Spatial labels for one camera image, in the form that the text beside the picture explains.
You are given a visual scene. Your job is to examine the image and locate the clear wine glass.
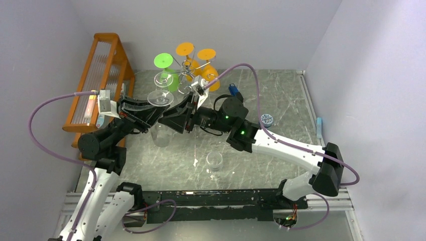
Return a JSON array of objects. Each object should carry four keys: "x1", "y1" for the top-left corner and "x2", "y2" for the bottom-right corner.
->
[
  {"x1": 147, "y1": 88, "x2": 174, "y2": 148},
  {"x1": 154, "y1": 71, "x2": 173, "y2": 88},
  {"x1": 206, "y1": 151, "x2": 223, "y2": 180}
]

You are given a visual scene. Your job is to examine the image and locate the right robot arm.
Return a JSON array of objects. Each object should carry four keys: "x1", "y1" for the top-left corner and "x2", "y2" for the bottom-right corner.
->
[{"x1": 159, "y1": 94, "x2": 344, "y2": 208}]

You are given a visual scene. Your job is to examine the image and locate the yellow pink tube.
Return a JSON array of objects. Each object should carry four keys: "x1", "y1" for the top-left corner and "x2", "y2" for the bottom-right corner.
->
[{"x1": 83, "y1": 95, "x2": 96, "y2": 119}]

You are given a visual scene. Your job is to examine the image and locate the chrome wine glass rack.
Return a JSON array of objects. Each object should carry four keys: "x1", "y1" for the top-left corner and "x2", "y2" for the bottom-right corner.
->
[{"x1": 154, "y1": 53, "x2": 215, "y2": 95}]

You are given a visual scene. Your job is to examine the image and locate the green plastic wine glass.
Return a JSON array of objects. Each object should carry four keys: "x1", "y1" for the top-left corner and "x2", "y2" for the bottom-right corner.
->
[{"x1": 154, "y1": 53, "x2": 179, "y2": 92}]

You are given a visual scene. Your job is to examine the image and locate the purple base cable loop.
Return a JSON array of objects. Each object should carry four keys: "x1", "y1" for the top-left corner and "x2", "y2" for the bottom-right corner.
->
[{"x1": 121, "y1": 199, "x2": 178, "y2": 235}]

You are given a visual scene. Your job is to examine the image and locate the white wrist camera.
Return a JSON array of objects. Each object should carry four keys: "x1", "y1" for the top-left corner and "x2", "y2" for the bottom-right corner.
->
[
  {"x1": 190, "y1": 75, "x2": 209, "y2": 109},
  {"x1": 97, "y1": 89, "x2": 120, "y2": 118}
]

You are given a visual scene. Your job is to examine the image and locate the blue black utility tool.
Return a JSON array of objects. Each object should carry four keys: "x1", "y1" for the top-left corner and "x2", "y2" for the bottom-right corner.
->
[{"x1": 228, "y1": 83, "x2": 244, "y2": 102}]

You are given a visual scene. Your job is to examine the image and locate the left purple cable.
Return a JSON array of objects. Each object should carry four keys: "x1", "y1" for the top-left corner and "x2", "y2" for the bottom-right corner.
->
[{"x1": 28, "y1": 91, "x2": 100, "y2": 241}]

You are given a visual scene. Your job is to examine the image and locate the orange wooden rack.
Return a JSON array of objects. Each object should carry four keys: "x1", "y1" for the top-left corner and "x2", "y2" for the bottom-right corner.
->
[{"x1": 62, "y1": 33, "x2": 135, "y2": 148}]

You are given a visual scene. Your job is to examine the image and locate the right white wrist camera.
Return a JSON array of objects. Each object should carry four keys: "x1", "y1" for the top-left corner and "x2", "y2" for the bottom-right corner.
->
[{"x1": 190, "y1": 75, "x2": 209, "y2": 109}]

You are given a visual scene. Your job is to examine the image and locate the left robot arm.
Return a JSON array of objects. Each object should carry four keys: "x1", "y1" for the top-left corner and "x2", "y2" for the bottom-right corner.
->
[{"x1": 57, "y1": 91, "x2": 170, "y2": 240}]

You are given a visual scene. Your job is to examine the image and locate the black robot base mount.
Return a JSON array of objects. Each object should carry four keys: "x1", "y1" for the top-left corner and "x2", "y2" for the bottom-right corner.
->
[{"x1": 136, "y1": 188, "x2": 308, "y2": 224}]

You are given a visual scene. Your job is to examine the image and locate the light blue edge clip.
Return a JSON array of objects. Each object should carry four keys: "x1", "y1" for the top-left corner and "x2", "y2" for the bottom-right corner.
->
[{"x1": 316, "y1": 117, "x2": 323, "y2": 139}]

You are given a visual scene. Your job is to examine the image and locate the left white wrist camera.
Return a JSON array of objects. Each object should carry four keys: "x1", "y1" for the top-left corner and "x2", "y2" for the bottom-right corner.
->
[{"x1": 97, "y1": 89, "x2": 120, "y2": 118}]

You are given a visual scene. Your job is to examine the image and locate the orange plastic wine glass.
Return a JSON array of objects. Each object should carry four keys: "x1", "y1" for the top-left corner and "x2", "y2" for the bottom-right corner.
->
[
  {"x1": 176, "y1": 42, "x2": 202, "y2": 82},
  {"x1": 197, "y1": 48, "x2": 219, "y2": 82}
]

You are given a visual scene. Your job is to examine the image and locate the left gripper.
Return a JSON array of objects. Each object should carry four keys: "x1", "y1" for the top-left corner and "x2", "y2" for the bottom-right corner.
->
[{"x1": 105, "y1": 95, "x2": 171, "y2": 148}]

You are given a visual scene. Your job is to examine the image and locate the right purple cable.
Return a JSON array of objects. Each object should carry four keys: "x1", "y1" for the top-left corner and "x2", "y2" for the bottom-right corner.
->
[{"x1": 203, "y1": 63, "x2": 361, "y2": 186}]

